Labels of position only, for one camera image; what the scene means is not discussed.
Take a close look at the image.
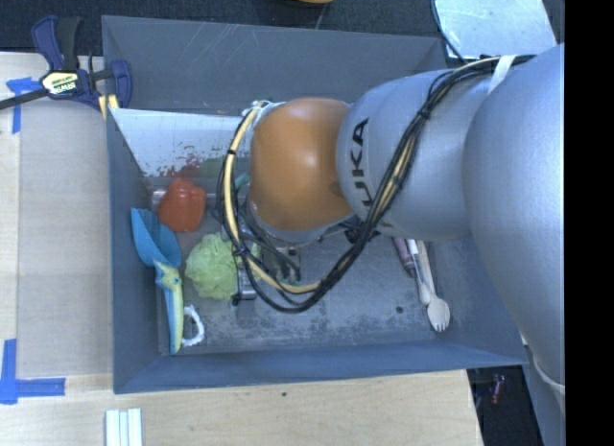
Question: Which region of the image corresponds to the light green toy lettuce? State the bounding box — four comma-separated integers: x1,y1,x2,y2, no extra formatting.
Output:
183,232,263,302

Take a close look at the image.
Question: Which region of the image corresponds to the grey metal bin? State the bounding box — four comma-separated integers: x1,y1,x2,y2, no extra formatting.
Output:
100,14,531,395

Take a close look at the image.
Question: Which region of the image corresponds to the red toy bell pepper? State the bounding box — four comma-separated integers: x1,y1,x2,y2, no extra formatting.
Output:
156,176,208,234

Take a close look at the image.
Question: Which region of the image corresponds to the blue and yellow toy fish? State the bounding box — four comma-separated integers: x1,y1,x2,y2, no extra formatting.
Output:
130,206,186,356

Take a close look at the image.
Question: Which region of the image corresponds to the purple crayon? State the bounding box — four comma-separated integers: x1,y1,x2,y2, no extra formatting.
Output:
391,236,417,278

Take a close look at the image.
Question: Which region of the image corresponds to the white pen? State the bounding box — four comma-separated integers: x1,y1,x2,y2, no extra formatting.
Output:
406,238,424,273

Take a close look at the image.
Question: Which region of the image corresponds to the pale wood flat board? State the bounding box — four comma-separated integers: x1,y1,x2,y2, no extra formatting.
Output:
15,98,115,381

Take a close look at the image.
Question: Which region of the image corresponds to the pale wooden spork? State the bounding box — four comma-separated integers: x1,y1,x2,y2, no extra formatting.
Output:
414,240,452,334

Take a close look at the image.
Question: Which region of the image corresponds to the white toothed ring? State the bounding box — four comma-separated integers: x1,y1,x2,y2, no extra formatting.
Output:
181,304,206,347

